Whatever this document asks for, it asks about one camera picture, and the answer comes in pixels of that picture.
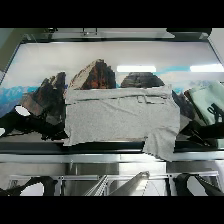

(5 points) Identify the grey T-shirt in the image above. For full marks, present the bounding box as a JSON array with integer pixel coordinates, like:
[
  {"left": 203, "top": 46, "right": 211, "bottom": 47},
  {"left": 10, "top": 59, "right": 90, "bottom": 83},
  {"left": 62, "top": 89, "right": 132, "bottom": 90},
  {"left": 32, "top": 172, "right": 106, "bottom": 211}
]
[{"left": 62, "top": 84, "right": 181, "bottom": 163}]

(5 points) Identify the pale green garment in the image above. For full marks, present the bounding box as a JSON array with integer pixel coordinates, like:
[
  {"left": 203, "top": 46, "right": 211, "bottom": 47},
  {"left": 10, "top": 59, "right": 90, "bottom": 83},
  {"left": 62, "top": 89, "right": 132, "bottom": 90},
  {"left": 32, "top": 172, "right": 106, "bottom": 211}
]
[{"left": 184, "top": 80, "right": 224, "bottom": 127}]

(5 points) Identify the silver frame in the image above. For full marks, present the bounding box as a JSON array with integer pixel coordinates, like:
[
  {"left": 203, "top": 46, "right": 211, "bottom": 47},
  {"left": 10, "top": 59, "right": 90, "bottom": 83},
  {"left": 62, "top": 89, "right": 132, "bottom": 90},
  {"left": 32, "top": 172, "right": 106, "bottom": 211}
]
[{"left": 0, "top": 29, "right": 224, "bottom": 197}]

